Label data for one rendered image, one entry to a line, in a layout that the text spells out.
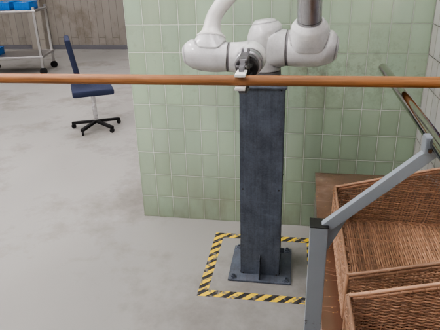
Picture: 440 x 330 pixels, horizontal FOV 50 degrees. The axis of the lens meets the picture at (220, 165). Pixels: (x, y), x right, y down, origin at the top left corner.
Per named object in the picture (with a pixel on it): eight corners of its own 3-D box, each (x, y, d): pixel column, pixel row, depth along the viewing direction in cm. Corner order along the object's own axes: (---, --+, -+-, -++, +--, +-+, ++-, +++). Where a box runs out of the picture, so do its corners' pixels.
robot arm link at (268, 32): (249, 65, 221) (249, 16, 212) (288, 66, 216) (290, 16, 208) (242, 72, 206) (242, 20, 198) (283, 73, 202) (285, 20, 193)
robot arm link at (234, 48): (264, 78, 159) (226, 76, 160) (267, 68, 173) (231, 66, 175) (266, 45, 154) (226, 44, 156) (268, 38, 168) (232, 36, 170)
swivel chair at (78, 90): (126, 120, 495) (116, 33, 460) (115, 135, 450) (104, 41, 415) (77, 120, 497) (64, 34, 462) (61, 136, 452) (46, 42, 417)
